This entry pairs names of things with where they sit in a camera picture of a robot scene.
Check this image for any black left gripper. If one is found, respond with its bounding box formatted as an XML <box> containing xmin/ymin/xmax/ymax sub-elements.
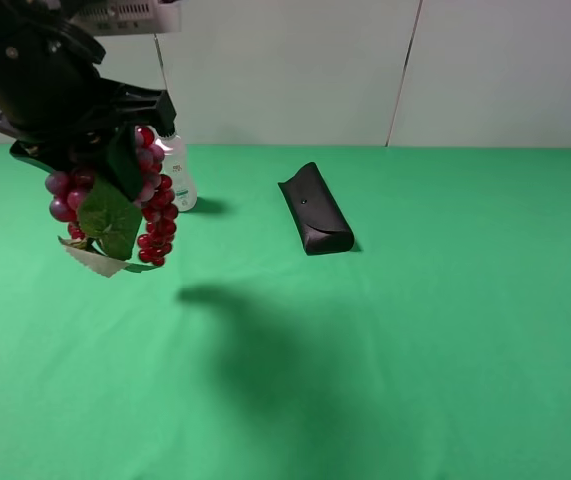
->
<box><xmin>0</xmin><ymin>1</ymin><xmax>176</xmax><ymax>199</ymax></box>

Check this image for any red artificial grape bunch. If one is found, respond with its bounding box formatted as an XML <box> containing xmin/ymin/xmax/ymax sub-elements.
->
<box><xmin>45</xmin><ymin>126</ymin><xmax>179</xmax><ymax>278</ymax></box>

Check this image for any white bottle with black cap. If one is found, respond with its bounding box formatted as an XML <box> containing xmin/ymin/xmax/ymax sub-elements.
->
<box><xmin>156</xmin><ymin>133</ymin><xmax>198</xmax><ymax>212</ymax></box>

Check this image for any black glasses case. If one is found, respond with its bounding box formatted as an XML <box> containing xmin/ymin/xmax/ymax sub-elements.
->
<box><xmin>278</xmin><ymin>162</ymin><xmax>355</xmax><ymax>256</ymax></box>

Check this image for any silver camera box on wrist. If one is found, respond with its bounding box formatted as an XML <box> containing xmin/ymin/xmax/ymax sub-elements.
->
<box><xmin>55</xmin><ymin>0</ymin><xmax>181</xmax><ymax>36</ymax></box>

